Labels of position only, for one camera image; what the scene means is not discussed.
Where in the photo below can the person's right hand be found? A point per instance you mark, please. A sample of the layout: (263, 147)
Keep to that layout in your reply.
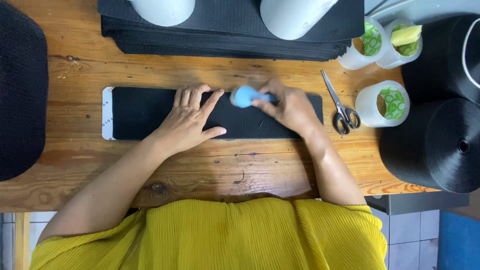
(290, 110)

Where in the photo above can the person's left hand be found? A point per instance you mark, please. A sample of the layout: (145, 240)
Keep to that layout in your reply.
(183, 123)

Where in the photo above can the person's right fingers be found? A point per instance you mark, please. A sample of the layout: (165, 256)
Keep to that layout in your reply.
(268, 101)

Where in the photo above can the light blue hand tool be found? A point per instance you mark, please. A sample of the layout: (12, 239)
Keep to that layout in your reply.
(246, 96)

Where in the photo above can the black textured fabric strip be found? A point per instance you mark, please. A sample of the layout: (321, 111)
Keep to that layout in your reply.
(146, 112)

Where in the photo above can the stack of black fabric strips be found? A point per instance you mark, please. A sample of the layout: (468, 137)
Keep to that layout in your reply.
(225, 41)

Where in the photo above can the white plastic cone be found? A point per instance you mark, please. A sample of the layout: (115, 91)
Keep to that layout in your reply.
(163, 9)
(292, 17)

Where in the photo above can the clear tape roll green core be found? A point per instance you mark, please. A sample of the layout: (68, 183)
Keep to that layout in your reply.
(399, 50)
(380, 105)
(362, 45)

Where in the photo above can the yellow ribbed shirt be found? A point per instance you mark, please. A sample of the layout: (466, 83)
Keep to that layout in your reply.
(225, 240)

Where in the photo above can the yellow sponge piece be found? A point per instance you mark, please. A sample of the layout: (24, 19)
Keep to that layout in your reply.
(405, 35)

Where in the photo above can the white printed backing sheet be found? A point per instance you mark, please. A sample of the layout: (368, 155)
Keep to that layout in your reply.
(107, 112)

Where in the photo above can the large black fabric roll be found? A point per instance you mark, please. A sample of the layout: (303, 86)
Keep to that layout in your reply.
(438, 56)
(431, 150)

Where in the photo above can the grey tray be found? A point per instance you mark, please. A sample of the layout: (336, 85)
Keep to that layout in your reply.
(420, 7)

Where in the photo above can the blue plastic object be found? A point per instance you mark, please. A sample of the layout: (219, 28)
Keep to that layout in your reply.
(459, 243)

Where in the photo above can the black textured fabric pile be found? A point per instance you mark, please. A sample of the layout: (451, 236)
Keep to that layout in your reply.
(20, 93)

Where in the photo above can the grey metal table bracket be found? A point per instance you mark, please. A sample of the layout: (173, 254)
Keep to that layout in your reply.
(420, 202)

